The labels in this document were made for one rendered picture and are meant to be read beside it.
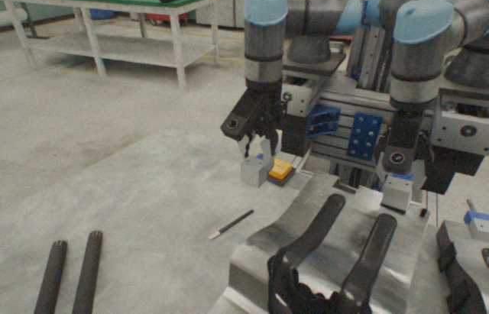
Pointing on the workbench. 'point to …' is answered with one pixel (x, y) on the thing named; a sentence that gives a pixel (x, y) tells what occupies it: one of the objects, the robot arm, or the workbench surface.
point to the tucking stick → (230, 224)
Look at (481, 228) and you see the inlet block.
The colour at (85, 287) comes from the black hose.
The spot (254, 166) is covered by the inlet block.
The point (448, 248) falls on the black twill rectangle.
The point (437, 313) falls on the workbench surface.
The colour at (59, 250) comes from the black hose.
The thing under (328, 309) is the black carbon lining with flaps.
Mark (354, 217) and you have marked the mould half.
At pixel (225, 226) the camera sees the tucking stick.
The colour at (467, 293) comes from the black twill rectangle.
